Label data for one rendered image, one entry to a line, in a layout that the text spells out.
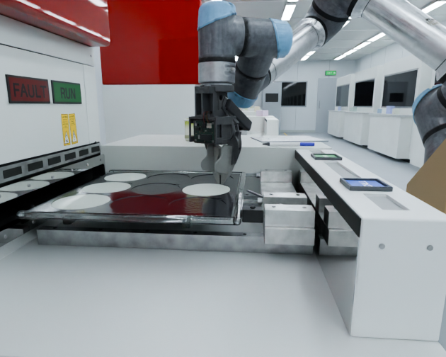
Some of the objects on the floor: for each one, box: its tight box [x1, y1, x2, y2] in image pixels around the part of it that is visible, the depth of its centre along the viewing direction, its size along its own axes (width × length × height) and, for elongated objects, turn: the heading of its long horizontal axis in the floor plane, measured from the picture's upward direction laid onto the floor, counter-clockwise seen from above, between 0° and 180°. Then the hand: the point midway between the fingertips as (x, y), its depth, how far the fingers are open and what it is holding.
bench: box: [367, 55, 433, 163], centre depth 692 cm, size 108×180×200 cm, turn 175°
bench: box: [328, 74, 355, 138], centre depth 1120 cm, size 108×180×200 cm, turn 175°
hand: (222, 178), depth 75 cm, fingers closed
